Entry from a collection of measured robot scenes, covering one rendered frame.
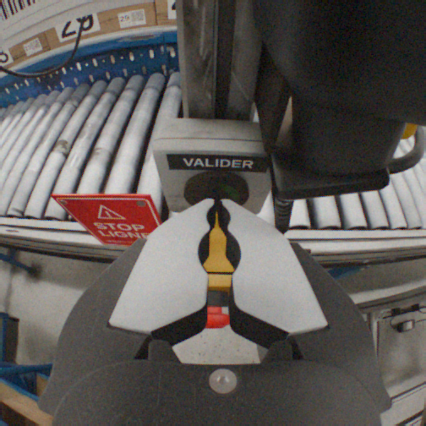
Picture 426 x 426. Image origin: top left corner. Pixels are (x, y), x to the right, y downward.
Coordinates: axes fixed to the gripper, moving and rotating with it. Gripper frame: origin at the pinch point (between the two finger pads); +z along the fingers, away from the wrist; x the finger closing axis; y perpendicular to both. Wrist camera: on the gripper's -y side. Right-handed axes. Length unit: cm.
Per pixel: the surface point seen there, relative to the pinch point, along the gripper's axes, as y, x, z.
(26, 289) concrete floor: 85, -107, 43
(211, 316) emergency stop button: 11.2, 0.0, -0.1
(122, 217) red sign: 5.5, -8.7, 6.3
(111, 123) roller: 1.5, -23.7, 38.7
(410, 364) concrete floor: 109, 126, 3
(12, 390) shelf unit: 56, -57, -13
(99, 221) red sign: 6.6, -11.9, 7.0
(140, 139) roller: 4.9, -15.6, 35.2
